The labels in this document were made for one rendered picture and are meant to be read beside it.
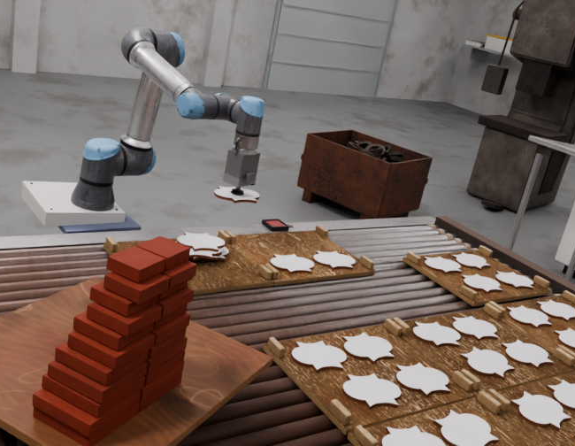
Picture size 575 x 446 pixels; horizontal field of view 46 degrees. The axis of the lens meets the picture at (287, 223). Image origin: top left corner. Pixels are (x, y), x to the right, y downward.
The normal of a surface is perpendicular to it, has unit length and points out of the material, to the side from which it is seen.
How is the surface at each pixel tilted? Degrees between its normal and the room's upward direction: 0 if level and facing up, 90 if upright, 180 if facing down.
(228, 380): 0
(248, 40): 90
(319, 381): 0
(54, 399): 0
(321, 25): 90
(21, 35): 90
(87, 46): 90
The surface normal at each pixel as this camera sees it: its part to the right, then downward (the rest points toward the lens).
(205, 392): 0.18, -0.92
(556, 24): -0.69, 0.15
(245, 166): 0.78, 0.35
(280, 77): 0.57, 0.38
